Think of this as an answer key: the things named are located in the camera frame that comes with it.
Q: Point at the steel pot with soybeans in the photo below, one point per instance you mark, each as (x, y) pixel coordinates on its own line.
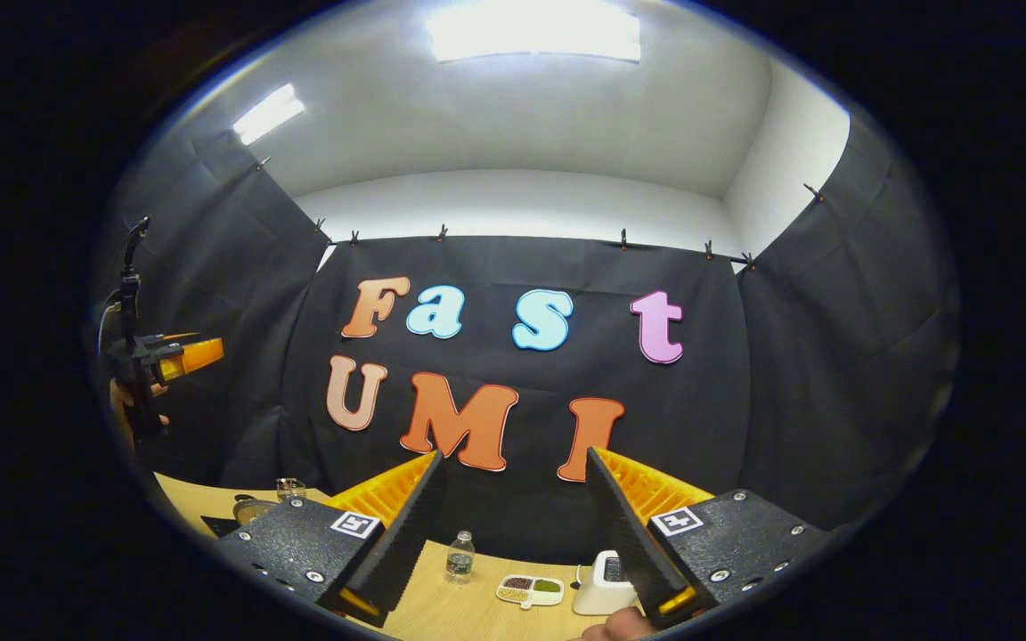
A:
(253, 511)

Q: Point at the row of black clips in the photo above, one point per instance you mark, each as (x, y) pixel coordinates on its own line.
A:
(622, 239)

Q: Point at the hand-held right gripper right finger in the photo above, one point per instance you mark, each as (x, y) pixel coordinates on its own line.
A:
(624, 534)

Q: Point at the narrow ceiling light panel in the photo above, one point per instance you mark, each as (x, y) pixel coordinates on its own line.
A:
(268, 114)

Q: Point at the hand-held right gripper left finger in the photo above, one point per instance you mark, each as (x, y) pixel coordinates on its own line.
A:
(406, 534)

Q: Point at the white toaster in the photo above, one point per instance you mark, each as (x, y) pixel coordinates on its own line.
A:
(598, 592)

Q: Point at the clear plastic water bottle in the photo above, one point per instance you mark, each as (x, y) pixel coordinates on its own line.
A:
(460, 561)

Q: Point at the white divided dish of beans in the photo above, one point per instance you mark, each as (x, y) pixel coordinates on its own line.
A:
(531, 590)

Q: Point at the black induction cooktop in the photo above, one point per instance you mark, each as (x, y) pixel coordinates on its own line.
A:
(219, 527)

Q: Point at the large ceiling light panel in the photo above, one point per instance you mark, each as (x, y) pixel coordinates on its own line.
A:
(531, 31)

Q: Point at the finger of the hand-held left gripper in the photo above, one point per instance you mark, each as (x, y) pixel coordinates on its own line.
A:
(201, 354)

